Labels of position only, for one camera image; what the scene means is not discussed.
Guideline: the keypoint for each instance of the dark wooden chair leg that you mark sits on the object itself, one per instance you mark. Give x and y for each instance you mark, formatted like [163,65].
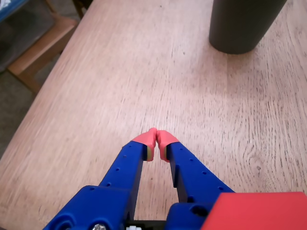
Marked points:
[80,7]

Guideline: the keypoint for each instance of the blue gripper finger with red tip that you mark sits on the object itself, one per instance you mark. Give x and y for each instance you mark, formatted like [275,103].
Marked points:
[192,175]
[115,172]

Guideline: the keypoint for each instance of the light wooden chair frame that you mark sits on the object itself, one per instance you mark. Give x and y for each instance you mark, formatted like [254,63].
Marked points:
[48,40]

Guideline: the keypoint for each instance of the blue tray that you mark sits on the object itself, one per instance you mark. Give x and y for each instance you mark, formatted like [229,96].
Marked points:
[13,8]

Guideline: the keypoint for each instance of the tall gray cup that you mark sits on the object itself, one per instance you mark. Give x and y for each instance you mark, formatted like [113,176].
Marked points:
[242,24]

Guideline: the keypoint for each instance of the red camera mount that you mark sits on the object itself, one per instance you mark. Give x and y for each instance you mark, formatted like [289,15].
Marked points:
[259,213]

